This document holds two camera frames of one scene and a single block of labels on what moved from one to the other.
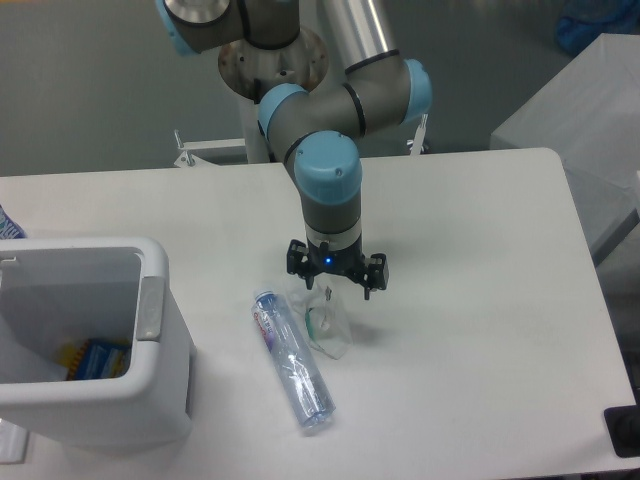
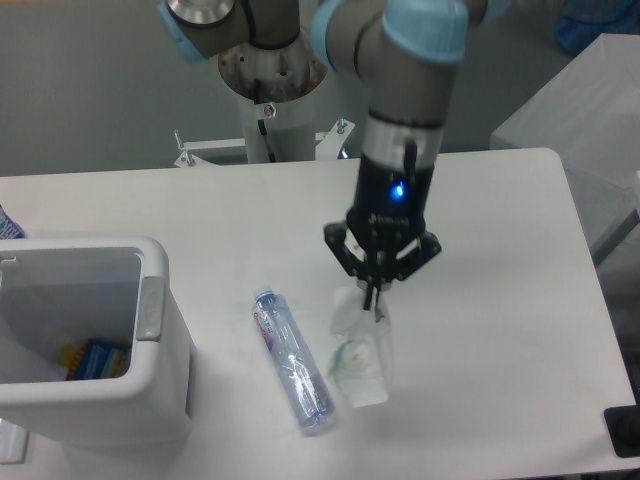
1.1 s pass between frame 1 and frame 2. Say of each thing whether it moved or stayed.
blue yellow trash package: stayed
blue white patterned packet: stayed
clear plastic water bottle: stayed
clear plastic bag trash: moved
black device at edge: stayed
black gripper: moved
